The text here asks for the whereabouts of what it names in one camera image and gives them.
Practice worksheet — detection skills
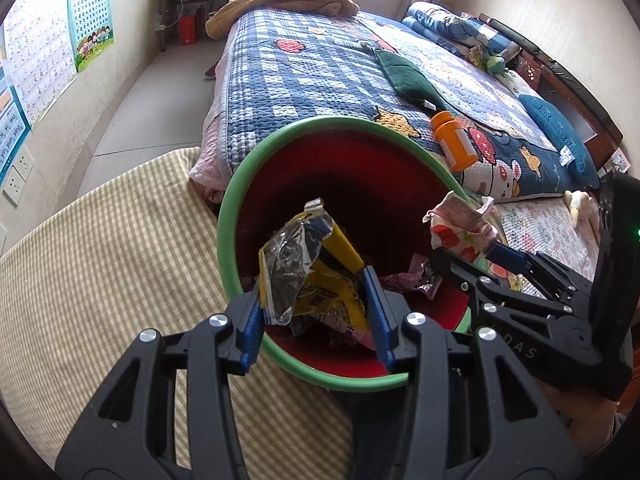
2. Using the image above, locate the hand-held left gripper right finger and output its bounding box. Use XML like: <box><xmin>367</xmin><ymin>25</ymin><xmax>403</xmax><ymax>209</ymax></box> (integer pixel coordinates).
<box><xmin>362</xmin><ymin>266</ymin><xmax>585</xmax><ymax>480</ymax></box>

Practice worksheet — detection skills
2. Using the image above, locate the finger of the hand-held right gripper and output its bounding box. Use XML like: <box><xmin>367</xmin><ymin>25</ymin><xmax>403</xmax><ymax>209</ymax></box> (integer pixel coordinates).
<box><xmin>430</xmin><ymin>247</ymin><xmax>556</xmax><ymax>318</ymax></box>
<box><xmin>487</xmin><ymin>242</ymin><xmax>596</xmax><ymax>306</ymax></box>

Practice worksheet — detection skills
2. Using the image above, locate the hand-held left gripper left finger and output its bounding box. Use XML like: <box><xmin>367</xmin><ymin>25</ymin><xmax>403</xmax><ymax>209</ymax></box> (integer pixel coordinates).
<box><xmin>55</xmin><ymin>290</ymin><xmax>264</xmax><ymax>480</ymax></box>

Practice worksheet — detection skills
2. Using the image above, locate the red floral wrapper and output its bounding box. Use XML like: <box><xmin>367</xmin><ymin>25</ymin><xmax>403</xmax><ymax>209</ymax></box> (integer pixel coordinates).
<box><xmin>422</xmin><ymin>190</ymin><xmax>502</xmax><ymax>267</ymax></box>

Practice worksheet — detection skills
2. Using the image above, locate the purple wrapper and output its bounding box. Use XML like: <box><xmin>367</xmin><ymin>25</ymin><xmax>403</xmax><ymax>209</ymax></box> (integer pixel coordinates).
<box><xmin>377</xmin><ymin>254</ymin><xmax>444</xmax><ymax>302</ymax></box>

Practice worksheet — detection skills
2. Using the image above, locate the silver yellow foil wrapper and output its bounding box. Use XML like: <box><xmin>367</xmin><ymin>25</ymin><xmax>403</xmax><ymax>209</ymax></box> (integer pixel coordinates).
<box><xmin>258</xmin><ymin>199</ymin><xmax>373</xmax><ymax>343</ymax></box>

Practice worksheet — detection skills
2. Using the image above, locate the red bin with green rim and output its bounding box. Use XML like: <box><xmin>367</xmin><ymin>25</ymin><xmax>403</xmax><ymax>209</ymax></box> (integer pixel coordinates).
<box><xmin>217</xmin><ymin>116</ymin><xmax>474</xmax><ymax>394</ymax></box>

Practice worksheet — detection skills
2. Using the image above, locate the person's right hand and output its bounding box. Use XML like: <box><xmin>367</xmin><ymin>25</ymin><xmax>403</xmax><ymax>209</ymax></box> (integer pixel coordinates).
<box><xmin>542</xmin><ymin>385</ymin><xmax>621</xmax><ymax>458</ymax></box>

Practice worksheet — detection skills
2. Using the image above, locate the white floral bed sheet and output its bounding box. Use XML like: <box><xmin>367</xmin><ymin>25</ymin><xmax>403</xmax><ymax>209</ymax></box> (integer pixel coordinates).
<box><xmin>492</xmin><ymin>199</ymin><xmax>602</xmax><ymax>283</ymax></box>

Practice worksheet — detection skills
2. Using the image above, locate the cream plush toy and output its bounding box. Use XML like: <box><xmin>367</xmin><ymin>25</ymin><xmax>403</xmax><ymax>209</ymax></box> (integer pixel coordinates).
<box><xmin>564</xmin><ymin>189</ymin><xmax>592</xmax><ymax>227</ymax></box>

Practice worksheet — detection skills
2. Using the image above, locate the orange plastic bottle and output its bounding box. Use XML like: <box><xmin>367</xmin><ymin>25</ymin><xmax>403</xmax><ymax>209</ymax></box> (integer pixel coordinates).
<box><xmin>430</xmin><ymin>110</ymin><xmax>479</xmax><ymax>172</ymax></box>

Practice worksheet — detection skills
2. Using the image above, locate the teal pillow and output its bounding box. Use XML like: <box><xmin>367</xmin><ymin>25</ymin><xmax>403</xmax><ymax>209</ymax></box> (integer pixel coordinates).
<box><xmin>517</xmin><ymin>93</ymin><xmax>599</xmax><ymax>189</ymax></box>

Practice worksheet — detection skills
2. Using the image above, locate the dark wooden headboard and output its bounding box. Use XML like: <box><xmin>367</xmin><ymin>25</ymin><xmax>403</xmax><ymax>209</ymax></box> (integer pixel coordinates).
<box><xmin>479</xmin><ymin>12</ymin><xmax>624</xmax><ymax>162</ymax></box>

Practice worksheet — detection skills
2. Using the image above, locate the green stuffed toy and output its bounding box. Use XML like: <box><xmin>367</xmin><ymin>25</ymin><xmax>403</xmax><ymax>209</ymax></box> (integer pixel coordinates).
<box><xmin>479</xmin><ymin>52</ymin><xmax>509</xmax><ymax>74</ymax></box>

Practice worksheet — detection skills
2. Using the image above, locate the dark green cloth pouch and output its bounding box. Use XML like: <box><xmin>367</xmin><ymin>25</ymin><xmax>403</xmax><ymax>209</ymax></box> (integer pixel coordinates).
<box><xmin>374</xmin><ymin>48</ymin><xmax>452</xmax><ymax>112</ymax></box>

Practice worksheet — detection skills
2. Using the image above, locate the pink bed sheet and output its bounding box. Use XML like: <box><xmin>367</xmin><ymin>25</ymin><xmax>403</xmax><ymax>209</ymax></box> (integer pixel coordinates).
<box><xmin>188</xmin><ymin>35</ymin><xmax>237</xmax><ymax>202</ymax></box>

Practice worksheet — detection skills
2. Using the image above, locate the folded blue bedding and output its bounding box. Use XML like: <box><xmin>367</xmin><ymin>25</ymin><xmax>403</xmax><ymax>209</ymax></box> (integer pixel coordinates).
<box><xmin>402</xmin><ymin>2</ymin><xmax>522</xmax><ymax>59</ymax></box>

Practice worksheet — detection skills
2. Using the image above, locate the bed with patchwork quilt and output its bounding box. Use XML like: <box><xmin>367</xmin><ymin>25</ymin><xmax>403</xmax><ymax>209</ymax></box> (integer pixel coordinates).
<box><xmin>220</xmin><ymin>6</ymin><xmax>601</xmax><ymax>202</ymax></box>

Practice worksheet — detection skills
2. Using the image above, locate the tan blanket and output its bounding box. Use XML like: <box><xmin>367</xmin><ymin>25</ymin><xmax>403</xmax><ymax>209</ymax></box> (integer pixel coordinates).
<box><xmin>205</xmin><ymin>0</ymin><xmax>361</xmax><ymax>42</ymax></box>

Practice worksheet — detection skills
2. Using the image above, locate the small red bin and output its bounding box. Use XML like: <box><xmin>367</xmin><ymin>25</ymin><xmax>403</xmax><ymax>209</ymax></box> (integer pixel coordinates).
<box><xmin>177</xmin><ymin>15</ymin><xmax>199</xmax><ymax>47</ymax></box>

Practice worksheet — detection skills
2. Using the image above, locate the teal chart poster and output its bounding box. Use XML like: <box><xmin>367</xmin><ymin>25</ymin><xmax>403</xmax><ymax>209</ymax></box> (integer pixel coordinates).
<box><xmin>67</xmin><ymin>0</ymin><xmax>117</xmax><ymax>74</ymax></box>

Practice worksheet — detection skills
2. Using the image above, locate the white chart poster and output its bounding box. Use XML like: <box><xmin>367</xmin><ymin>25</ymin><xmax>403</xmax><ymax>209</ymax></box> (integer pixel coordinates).
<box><xmin>2</xmin><ymin>0</ymin><xmax>79</xmax><ymax>129</ymax></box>

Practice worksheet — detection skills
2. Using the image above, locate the white wall socket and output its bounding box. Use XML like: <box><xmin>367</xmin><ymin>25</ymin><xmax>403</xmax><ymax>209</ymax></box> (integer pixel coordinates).
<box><xmin>2</xmin><ymin>166</ymin><xmax>26</xmax><ymax>209</ymax></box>
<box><xmin>12</xmin><ymin>147</ymin><xmax>37</xmax><ymax>184</ymax></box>

